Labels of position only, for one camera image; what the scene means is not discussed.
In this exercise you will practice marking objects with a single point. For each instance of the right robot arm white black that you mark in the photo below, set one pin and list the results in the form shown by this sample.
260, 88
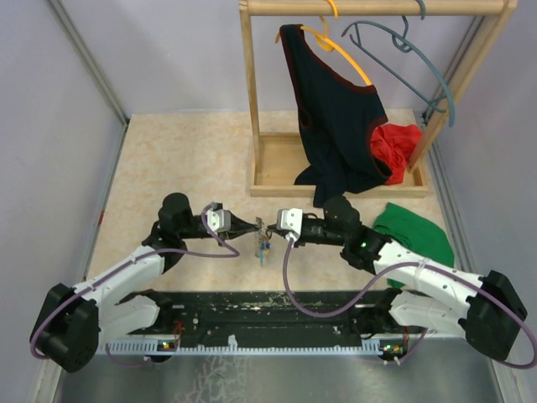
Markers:
485, 310

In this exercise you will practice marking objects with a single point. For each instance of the yellow clothes hanger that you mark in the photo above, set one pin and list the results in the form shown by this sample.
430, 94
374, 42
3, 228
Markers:
324, 42

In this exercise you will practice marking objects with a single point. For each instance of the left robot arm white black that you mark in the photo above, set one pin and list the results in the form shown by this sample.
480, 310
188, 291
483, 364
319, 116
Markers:
75, 321

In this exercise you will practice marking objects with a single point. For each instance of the left aluminium frame rail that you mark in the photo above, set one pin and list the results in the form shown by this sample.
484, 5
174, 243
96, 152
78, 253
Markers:
87, 59

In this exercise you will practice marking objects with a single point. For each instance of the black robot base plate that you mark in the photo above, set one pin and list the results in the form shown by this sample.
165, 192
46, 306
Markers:
268, 319

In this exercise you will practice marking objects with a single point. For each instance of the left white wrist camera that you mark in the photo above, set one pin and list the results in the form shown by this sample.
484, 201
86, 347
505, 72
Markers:
218, 220

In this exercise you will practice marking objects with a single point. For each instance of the green cloth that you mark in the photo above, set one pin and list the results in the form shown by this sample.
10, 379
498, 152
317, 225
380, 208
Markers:
415, 233

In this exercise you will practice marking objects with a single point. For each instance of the right aluminium frame rail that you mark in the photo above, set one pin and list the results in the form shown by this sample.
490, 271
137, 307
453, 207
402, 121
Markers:
441, 181

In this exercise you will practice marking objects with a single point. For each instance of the metal disc with keyrings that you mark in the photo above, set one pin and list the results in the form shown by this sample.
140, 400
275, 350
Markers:
260, 237

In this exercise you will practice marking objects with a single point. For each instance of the red cloth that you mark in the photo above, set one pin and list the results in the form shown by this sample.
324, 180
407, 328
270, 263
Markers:
393, 145

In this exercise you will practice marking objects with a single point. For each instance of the aluminium frame rail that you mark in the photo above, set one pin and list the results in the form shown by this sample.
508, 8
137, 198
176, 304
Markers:
87, 59
441, 181

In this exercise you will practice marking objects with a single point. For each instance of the navy tank top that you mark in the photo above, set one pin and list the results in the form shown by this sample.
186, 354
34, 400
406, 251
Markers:
336, 121

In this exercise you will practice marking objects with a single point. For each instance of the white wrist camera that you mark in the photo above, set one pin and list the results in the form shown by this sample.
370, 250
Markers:
218, 220
289, 223

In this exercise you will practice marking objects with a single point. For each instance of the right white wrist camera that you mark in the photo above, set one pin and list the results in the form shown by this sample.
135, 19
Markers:
289, 223

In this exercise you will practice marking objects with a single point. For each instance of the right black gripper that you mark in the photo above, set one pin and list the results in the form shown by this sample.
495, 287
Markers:
273, 227

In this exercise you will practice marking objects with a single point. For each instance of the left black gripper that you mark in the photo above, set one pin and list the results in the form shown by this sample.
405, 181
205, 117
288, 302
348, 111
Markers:
237, 228

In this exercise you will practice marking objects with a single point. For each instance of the grey-blue clothes hanger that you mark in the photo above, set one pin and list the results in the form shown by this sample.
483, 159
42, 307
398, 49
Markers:
445, 102

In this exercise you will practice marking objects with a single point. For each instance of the wooden clothes rack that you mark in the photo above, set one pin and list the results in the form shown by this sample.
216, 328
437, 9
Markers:
278, 157

